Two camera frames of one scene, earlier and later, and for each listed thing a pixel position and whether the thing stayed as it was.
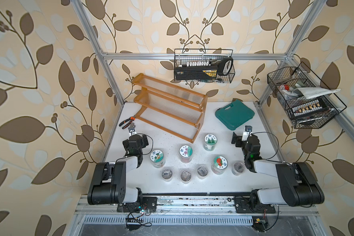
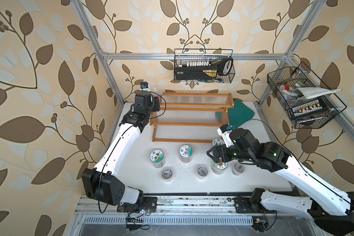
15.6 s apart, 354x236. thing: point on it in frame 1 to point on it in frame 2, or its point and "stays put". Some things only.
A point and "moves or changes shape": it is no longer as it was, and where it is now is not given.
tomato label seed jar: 220,164 stays put
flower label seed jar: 185,154 stays put
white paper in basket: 311,92 stays put
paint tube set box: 308,108 stays put
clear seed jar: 202,171 stays put
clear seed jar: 238,168 stays put
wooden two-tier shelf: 181,103 moves or changes shape
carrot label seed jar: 157,158 stays put
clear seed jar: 167,174 stays put
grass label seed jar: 210,141 to 218,142
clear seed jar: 186,176 to 157,92
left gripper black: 127,143 to 158,104
